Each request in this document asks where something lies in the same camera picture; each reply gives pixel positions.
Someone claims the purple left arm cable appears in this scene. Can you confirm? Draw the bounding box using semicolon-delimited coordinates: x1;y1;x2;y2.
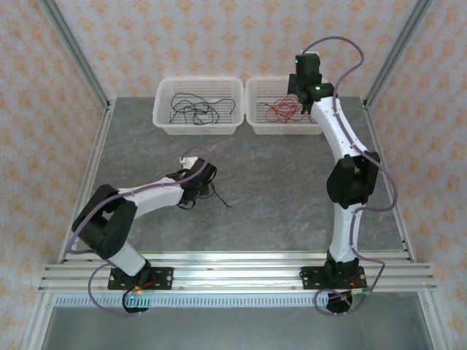
69;145;217;318

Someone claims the white perforated plastic basket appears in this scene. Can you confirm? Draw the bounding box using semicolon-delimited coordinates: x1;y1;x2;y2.
244;75;337;136
152;76;244;136

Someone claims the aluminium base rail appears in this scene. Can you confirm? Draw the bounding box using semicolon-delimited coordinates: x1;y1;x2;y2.
38;250;437;294

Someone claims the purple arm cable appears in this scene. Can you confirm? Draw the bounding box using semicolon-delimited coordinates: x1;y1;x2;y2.
69;145;217;318
301;35;398;316

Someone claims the aluminium corner post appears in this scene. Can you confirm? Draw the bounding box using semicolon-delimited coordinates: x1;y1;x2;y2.
363;0;435;109
39;0;112;110

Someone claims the grey slotted cable duct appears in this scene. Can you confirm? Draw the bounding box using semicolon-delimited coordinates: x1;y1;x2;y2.
53;295;329;310

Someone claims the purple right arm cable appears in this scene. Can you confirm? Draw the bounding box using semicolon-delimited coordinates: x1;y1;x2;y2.
301;35;398;316

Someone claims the aluminium table side rail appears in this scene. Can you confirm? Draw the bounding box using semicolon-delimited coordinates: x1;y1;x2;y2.
362;98;416;263
58;98;117;263

